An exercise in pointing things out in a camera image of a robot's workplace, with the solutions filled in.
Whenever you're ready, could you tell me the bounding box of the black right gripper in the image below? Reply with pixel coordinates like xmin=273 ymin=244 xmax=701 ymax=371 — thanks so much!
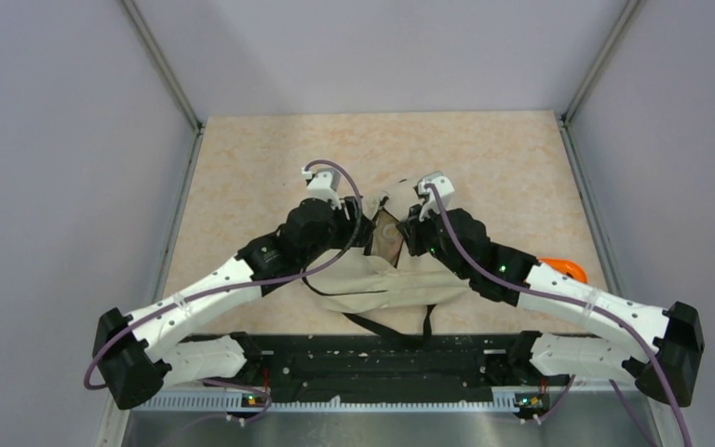
xmin=397 ymin=198 xmax=471 ymax=280

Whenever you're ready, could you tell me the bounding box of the cream canvas backpack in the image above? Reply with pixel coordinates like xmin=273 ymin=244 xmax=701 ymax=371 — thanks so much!
xmin=303 ymin=179 xmax=469 ymax=349

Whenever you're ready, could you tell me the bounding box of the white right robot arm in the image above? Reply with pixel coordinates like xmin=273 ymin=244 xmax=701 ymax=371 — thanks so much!
xmin=398 ymin=206 xmax=705 ymax=408

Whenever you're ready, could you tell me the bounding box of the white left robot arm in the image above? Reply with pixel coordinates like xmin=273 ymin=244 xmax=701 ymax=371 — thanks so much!
xmin=84 ymin=196 xmax=369 ymax=410

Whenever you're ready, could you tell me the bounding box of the orange tape roll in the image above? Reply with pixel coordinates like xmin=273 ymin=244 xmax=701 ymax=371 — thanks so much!
xmin=539 ymin=258 xmax=588 ymax=283

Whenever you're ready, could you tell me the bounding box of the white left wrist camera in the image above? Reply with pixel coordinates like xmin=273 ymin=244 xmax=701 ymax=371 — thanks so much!
xmin=302 ymin=168 xmax=343 ymax=210

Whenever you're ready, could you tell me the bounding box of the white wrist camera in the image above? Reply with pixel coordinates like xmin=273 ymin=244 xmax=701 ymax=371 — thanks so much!
xmin=302 ymin=168 xmax=343 ymax=210
xmin=415 ymin=171 xmax=455 ymax=222

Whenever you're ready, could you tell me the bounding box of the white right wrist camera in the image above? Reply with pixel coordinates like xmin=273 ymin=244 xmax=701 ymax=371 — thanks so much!
xmin=415 ymin=171 xmax=455 ymax=222

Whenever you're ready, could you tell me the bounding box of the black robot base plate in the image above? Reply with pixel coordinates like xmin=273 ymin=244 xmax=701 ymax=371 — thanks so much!
xmin=203 ymin=332 xmax=556 ymax=405

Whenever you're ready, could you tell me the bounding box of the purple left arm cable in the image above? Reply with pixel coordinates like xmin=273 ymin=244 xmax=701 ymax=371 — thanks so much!
xmin=83 ymin=158 xmax=366 ymax=427

